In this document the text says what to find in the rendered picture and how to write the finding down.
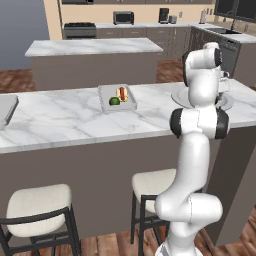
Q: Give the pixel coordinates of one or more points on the steel sink basin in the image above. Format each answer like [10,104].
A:
[221,31]

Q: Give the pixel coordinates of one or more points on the large grey round plate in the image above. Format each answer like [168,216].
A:
[178,96]

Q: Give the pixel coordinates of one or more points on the dark window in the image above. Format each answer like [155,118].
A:
[235,8]

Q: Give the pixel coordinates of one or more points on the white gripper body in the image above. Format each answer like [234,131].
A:
[224,86]

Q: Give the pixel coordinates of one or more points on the black and steel stove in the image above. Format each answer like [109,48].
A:
[79,30]

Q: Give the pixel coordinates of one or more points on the cream cushioned black stool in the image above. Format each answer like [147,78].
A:
[36,206]
[150,185]

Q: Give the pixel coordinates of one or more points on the small steel toaster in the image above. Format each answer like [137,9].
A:
[172,19]

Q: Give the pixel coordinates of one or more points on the small marble-top kitchen island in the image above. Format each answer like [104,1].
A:
[93,63]

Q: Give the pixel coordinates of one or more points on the hot dog in bun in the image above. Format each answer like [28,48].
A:
[122,94]

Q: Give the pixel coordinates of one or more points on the grey wall cupboard run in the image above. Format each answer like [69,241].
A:
[140,1]

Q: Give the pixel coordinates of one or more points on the black coffee machine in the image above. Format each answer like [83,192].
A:
[163,15]

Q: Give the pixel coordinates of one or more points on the long marble-top breakfast bar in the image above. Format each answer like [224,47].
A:
[66,133]

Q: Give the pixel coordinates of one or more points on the green round vegetable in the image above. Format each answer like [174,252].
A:
[114,101]

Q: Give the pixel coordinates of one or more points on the grey base cupboard run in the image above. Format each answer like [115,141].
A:
[166,38]

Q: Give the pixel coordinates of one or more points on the dark curved tap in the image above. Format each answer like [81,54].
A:
[232,18]

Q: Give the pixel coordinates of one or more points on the white tall bottle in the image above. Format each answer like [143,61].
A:
[203,16]

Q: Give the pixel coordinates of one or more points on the dark grey dishwasher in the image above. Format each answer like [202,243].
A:
[230,55]

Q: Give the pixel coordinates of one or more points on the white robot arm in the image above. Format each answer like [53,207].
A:
[195,156]

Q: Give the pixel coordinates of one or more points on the steel toaster oven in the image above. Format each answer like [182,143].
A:
[123,17]

